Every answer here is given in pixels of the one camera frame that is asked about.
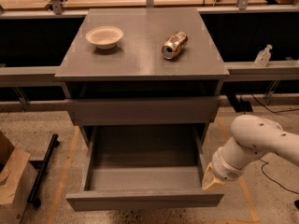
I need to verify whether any grey drawer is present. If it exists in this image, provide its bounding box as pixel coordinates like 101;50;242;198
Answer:
66;125;223;211
66;96;219;126

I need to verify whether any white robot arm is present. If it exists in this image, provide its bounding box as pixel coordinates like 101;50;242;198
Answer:
202;115;299;190

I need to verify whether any grey top drawer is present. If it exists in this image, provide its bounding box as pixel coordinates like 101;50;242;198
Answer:
66;96;219;126

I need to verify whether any grey drawer cabinet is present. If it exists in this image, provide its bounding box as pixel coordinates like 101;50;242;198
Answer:
55;7;229;141

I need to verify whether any black floor power box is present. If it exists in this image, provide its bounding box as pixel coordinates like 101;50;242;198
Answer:
226;94;253;113

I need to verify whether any clear sanitizer pump bottle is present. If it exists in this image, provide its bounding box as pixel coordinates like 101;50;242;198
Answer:
254;44;272;67

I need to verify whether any crushed metallic soda can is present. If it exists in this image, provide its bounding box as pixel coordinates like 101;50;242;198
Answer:
162;31;188;60

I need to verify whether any black metal bar stand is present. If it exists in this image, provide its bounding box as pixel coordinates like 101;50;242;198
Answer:
27;133;60;208

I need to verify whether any brown cardboard box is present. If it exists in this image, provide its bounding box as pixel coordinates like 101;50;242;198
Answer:
0;133;37;224

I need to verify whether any black floor cable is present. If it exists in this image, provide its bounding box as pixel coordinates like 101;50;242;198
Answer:
239;93;299;196

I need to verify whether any grey metal rail frame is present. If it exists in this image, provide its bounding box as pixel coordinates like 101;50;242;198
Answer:
0;5;299;86

